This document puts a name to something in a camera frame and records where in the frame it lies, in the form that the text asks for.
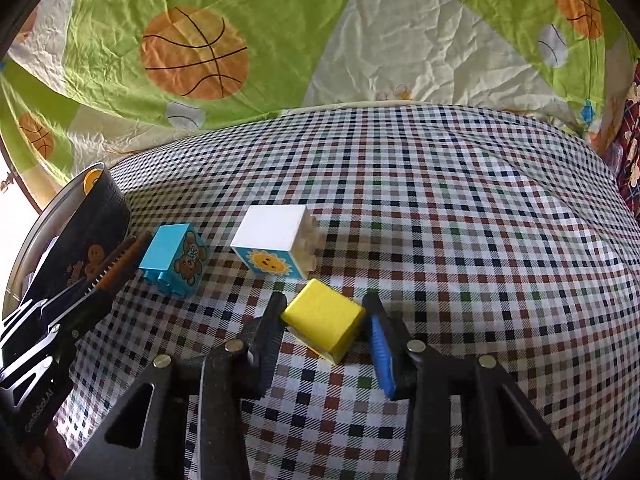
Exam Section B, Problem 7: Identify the green basketball bedsheet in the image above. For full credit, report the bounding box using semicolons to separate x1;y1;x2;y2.
1;0;639;205

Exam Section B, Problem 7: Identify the yellow cube block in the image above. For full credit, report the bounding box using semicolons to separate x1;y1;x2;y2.
281;278;367;364

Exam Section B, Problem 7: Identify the yellow face toy brick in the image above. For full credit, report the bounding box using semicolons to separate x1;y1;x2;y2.
82;169;102;195

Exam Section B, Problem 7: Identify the red patterned cloth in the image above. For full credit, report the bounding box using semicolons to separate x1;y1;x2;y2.
604;65;640;219

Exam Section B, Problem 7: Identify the white sun toy brick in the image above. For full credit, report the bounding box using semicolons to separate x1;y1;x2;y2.
230;205;320;281

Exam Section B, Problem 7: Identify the teal bear toy brick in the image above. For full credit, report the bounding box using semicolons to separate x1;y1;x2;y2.
139;223;208;299

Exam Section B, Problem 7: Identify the round black cookie tin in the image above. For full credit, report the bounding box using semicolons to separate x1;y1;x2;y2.
2;162;130;318

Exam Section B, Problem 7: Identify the checkered tablecloth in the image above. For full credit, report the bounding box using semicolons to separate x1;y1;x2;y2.
58;105;639;479

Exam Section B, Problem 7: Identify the brown plastic comb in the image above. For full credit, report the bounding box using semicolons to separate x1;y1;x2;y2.
79;231;151;291

